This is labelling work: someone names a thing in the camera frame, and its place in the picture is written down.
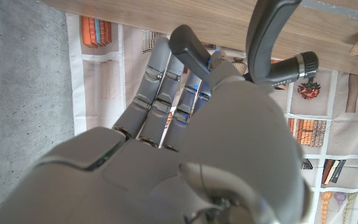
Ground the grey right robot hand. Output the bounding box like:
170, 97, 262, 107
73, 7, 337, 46
0, 37, 312, 224

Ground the black hand grip exerciser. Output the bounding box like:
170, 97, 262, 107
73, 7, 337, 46
168, 0, 319, 88

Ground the printed bookshelf backdrop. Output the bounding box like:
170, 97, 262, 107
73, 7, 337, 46
65, 12, 358, 224

